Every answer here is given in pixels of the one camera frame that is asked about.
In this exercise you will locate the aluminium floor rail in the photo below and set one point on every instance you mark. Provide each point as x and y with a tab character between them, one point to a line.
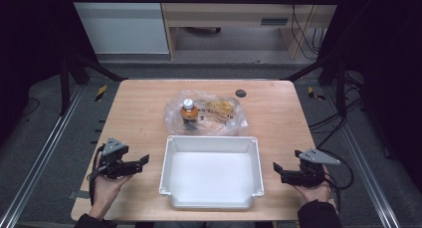
43	155
365	168

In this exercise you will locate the grey tape strip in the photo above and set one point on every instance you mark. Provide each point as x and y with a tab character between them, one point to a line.
79	194

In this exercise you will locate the person's left hand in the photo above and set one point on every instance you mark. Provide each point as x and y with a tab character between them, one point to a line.
106	191

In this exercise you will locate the orange bottle with white cap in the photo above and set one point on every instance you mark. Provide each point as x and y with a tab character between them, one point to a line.
189	112

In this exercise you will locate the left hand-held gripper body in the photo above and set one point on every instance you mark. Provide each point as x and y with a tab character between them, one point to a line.
114	163

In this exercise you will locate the black frame strut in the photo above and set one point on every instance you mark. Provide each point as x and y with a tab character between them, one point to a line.
99	68
318	66

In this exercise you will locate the person's right hand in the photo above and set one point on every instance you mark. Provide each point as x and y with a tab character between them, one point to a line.
315	193

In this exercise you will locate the white plastic bin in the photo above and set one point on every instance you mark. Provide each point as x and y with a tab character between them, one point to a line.
212	175

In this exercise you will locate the black round table grommet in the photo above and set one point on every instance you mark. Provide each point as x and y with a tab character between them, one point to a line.
241	93

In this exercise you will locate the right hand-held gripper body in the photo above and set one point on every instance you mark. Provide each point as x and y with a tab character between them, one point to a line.
310	171

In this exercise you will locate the clear plastic bag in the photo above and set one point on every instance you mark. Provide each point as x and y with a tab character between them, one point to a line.
229	125

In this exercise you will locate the white cabinet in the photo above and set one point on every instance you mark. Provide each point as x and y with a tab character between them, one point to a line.
126	25

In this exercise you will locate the yellow snack packet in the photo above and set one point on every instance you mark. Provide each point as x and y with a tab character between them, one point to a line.
220	108

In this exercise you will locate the yellow black floor tape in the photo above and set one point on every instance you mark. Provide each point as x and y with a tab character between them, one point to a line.
313	93
101	92

